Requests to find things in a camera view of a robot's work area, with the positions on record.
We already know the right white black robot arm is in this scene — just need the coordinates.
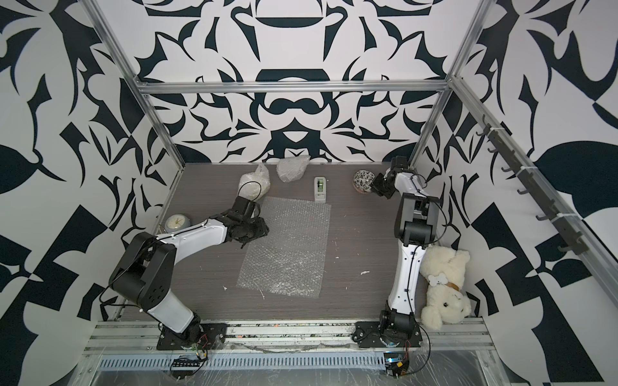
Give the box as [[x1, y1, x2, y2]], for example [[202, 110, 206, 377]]
[[370, 156, 439, 337]]

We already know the white teddy bear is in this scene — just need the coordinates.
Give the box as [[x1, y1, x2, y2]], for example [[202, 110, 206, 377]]
[[420, 246, 472, 331]]

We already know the aluminium frame rail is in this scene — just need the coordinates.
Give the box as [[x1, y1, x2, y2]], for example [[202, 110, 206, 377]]
[[137, 80, 447, 95]]

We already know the electronics board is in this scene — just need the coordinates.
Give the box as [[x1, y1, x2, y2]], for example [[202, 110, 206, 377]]
[[168, 356, 208, 381], [384, 352, 410, 378]]

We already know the bubble wrap sheet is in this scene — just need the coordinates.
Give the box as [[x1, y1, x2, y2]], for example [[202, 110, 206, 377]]
[[277, 155, 311, 183], [238, 164, 271, 201], [237, 197, 332, 299]]

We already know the black white speckled bowl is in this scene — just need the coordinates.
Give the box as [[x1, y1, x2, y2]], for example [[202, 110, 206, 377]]
[[352, 170, 376, 194]]

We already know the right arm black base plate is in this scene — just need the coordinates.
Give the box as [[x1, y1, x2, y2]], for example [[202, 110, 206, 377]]
[[351, 319, 423, 348]]

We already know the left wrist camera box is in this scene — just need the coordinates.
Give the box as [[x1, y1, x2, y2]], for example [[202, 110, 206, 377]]
[[231, 196, 261, 220]]

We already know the white slotted cable duct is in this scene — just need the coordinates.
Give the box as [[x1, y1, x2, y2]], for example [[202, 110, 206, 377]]
[[98, 352, 386, 371]]

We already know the right electronics board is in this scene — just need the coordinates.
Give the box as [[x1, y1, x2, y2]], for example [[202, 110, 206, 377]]
[[384, 352, 410, 378]]

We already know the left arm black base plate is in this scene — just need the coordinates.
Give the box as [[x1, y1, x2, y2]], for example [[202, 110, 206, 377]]
[[156, 323, 229, 351]]

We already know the left electronics board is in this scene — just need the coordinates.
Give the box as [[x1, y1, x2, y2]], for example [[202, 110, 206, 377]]
[[168, 356, 208, 381]]

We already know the grey wall hook rail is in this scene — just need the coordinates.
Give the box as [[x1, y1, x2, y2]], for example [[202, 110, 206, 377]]
[[476, 114, 591, 256]]

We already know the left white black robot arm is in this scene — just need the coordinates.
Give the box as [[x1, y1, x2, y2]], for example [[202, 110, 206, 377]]
[[109, 215, 269, 343]]

